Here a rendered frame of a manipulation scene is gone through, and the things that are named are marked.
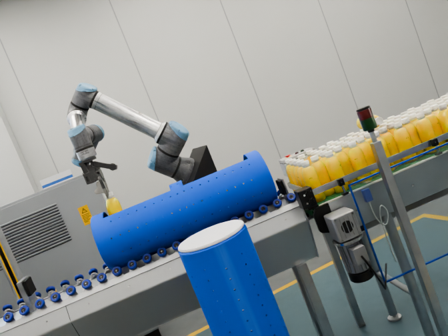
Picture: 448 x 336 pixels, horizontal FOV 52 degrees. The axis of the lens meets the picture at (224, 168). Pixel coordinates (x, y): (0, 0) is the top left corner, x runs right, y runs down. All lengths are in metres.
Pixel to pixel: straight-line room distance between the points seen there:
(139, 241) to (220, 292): 0.59
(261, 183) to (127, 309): 0.86
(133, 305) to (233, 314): 0.65
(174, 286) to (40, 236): 1.70
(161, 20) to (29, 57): 1.41
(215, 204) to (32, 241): 1.91
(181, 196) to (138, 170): 2.81
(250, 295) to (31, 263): 2.31
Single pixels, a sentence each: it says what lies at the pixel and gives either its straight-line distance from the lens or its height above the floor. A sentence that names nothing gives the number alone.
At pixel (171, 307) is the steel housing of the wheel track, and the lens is 2.32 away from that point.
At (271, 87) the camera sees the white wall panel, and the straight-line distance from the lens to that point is 5.38.
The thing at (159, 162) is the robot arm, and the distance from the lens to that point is 2.93.
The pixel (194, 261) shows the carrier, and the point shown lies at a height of 0.99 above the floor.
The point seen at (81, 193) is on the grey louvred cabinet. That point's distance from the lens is 3.68.
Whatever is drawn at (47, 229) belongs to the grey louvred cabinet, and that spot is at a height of 1.16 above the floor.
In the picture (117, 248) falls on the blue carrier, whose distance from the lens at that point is 2.20.
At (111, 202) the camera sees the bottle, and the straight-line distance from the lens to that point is 2.33.
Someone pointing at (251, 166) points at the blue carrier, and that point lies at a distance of 2.20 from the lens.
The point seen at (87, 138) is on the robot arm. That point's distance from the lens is 2.33.
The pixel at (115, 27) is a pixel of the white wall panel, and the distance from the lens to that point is 5.17.
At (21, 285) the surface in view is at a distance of 2.41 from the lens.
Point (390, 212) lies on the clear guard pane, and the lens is 2.28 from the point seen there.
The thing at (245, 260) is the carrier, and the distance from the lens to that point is 1.75.
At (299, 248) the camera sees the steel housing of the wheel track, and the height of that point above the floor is 0.71.
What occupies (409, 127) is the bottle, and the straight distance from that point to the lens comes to 2.47.
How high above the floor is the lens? 1.43
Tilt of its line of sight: 6 degrees down
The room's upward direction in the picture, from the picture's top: 22 degrees counter-clockwise
